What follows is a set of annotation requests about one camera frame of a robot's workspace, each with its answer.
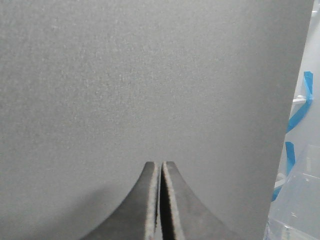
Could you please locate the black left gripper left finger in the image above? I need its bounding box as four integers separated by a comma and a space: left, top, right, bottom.
82, 161, 159, 240

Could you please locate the blue tape strip lower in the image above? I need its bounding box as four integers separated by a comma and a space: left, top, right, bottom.
271, 141, 296, 202

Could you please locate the grey fridge door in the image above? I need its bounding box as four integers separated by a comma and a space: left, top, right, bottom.
0, 0, 314, 240

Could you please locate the blue tape strip upper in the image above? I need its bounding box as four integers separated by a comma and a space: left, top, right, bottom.
286, 71, 315, 133

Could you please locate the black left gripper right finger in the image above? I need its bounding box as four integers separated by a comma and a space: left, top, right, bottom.
159, 161, 238, 240

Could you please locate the clear plastic fridge drawer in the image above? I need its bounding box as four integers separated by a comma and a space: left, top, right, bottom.
263, 145, 320, 240

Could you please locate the white fridge shelf rail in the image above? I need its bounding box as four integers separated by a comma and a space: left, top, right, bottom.
292, 94, 307, 105

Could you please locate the blue tape strip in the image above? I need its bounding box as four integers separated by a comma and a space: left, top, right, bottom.
271, 141, 296, 202
286, 71, 315, 133

